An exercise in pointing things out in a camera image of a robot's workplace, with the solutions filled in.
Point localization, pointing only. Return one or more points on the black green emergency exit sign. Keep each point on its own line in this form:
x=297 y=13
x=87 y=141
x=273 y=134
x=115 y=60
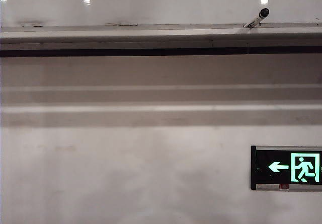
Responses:
x=286 y=167

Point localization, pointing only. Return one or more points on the metal whiteboard tray ledge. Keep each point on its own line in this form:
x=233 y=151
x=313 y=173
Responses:
x=141 y=39

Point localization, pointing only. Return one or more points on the white marker with black cap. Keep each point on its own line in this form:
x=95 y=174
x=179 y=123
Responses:
x=259 y=16

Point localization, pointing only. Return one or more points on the white glossy whiteboard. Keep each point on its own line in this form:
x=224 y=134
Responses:
x=151 y=3

